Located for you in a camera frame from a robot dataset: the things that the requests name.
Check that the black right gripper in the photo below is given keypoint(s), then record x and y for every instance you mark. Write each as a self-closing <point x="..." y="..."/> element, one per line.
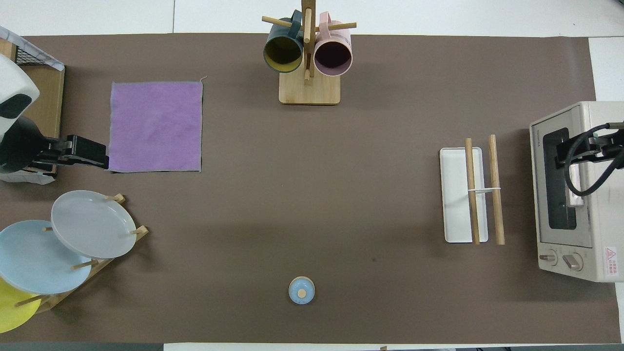
<point x="607" y="146"/>

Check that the brown table mat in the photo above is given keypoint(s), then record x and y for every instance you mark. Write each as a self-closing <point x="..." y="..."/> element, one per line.
<point x="292" y="195"/>

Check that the dark teal mug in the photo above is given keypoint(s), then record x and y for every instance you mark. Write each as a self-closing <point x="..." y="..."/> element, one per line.
<point x="282" y="51"/>

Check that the purple and grey towel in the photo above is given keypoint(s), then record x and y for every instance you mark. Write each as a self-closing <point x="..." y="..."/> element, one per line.
<point x="156" y="126"/>

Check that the wooden mug tree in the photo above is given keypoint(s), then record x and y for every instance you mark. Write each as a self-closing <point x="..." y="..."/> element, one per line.
<point x="309" y="90"/>

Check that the grey plate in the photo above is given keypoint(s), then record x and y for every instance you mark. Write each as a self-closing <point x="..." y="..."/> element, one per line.
<point x="92" y="224"/>

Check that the small blue bell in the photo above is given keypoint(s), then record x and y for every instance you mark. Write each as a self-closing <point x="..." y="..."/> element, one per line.
<point x="301" y="290"/>

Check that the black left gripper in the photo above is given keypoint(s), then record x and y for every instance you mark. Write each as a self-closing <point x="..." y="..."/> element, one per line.
<point x="22" y="146"/>

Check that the beige toaster oven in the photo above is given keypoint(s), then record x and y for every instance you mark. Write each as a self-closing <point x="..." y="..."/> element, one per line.
<point x="604" y="234"/>

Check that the wooden plate rack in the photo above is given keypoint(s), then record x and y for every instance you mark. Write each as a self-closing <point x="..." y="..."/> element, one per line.
<point x="105" y="265"/>

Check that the light blue plate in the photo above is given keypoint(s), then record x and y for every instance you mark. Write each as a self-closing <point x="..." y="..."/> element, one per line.
<point x="34" y="258"/>

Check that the yellow plate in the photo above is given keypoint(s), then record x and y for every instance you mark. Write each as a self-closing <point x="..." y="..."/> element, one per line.
<point x="12" y="312"/>

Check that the wooden shelf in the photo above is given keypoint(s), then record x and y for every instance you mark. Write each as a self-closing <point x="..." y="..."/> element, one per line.
<point x="46" y="97"/>

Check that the white towel rack wooden bars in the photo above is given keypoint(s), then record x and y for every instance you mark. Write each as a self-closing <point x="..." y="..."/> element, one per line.
<point x="456" y="195"/>

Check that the pink mug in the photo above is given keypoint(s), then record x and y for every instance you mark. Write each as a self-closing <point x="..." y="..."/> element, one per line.
<point x="333" y="56"/>

